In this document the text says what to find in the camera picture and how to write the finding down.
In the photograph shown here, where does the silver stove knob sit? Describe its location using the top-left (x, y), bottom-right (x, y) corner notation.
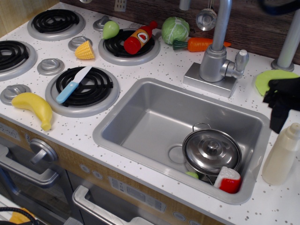
top-left (37, 58), bottom-right (65, 76)
top-left (93, 15), bottom-right (110, 32)
top-left (0, 84), bottom-right (31, 105)
top-left (68, 36), bottom-right (93, 52)

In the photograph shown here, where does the green toy pear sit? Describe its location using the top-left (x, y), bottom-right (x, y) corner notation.
top-left (102, 21), bottom-right (120, 40)

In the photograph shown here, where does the silver stove knob back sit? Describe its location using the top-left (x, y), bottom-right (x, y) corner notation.
top-left (93, 15), bottom-right (110, 32)

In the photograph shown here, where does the steel pot with lid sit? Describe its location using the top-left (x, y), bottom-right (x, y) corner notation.
top-left (182, 123), bottom-right (242, 185)

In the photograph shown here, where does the front right stove burner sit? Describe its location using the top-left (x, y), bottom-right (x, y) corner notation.
top-left (45, 67), bottom-right (120, 118)

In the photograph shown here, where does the red ketchup bottle toy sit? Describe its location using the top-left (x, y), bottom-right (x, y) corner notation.
top-left (123, 21), bottom-right (158, 55)

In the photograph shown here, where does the blue handled toy knife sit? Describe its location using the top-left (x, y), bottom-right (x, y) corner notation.
top-left (56, 66), bottom-right (92, 104)

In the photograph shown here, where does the silver dishwasher door handle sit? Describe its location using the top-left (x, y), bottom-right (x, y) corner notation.
top-left (72, 185), bottom-right (152, 225)

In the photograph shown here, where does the cream detergent bottle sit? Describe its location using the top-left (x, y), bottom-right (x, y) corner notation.
top-left (262, 123), bottom-right (300, 185)

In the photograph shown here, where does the grey hanging cylinder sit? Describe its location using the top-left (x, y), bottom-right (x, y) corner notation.
top-left (179, 0), bottom-right (191, 11)

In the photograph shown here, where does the silver stove knob middle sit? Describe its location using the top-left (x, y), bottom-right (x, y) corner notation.
top-left (37, 58), bottom-right (65, 76)

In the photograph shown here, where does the back right stove burner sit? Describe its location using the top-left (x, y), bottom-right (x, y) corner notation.
top-left (98, 29), bottom-right (160, 66)

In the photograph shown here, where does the orange toy carrot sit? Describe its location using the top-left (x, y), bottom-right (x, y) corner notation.
top-left (172, 37), bottom-right (232, 53)

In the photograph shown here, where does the back left stove burner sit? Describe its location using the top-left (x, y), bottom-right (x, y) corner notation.
top-left (27, 9), bottom-right (85, 41)

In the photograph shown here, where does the green plastic plate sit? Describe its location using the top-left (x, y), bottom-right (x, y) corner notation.
top-left (255, 69), bottom-right (299, 96)

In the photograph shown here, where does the red white cheese wedge toy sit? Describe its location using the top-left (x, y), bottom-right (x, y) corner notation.
top-left (214, 166), bottom-right (241, 194)

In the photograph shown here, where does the yellow object bottom left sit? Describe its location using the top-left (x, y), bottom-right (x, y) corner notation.
top-left (9, 208), bottom-right (35, 225)

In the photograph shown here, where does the grey metal post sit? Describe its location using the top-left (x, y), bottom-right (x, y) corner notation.
top-left (271, 9), bottom-right (300, 72)

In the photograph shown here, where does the small green toy piece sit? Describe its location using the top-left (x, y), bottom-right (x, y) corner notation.
top-left (185, 171), bottom-right (199, 180)

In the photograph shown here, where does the silver toy faucet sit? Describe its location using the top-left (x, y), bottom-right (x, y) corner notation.
top-left (183, 0), bottom-right (249, 98)

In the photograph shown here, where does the silver stove knob front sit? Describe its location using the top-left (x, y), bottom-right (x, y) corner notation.
top-left (0, 84), bottom-right (31, 105)

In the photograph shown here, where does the silver toy sink basin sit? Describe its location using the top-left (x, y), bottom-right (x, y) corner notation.
top-left (93, 78), bottom-right (271, 204)

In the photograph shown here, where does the silver oven door handle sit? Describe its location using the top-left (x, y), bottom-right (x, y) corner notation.
top-left (0, 144), bottom-right (60, 188)

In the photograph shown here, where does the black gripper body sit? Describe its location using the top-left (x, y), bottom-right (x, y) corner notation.
top-left (263, 77), bottom-right (300, 110)

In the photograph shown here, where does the hanging steel ladle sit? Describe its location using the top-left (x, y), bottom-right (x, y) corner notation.
top-left (196, 0), bottom-right (217, 31)

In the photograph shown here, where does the yellow toy corn piece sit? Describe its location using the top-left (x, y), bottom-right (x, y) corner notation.
top-left (75, 41), bottom-right (95, 60)

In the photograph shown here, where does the front left stove burner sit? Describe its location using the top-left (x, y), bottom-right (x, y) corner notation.
top-left (0, 40), bottom-right (38, 81)

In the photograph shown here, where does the yellow toy banana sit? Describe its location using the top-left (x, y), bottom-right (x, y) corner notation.
top-left (11, 92), bottom-right (53, 131)

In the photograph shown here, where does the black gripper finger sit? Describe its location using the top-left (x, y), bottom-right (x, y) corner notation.
top-left (270, 106), bottom-right (290, 134)

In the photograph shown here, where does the silver oven dial knob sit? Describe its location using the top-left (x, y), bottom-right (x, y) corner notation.
top-left (30, 138), bottom-right (58, 165)

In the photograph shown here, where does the hanging metal spatula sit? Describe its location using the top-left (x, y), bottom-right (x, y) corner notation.
top-left (114, 0), bottom-right (127, 12)

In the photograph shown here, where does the green toy cabbage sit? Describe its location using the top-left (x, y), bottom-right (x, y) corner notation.
top-left (161, 16), bottom-right (190, 45)

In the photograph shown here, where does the stove burner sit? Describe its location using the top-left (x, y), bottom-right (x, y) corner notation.
top-left (98, 29), bottom-right (160, 66)
top-left (45, 67), bottom-right (120, 118)
top-left (27, 9), bottom-right (85, 41)
top-left (0, 40), bottom-right (38, 81)

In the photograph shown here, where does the silver stove knob upper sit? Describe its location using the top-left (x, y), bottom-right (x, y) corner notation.
top-left (68, 36), bottom-right (93, 52)

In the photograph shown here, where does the black cable bottom left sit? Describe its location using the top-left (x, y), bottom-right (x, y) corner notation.
top-left (0, 206), bottom-right (39, 225)

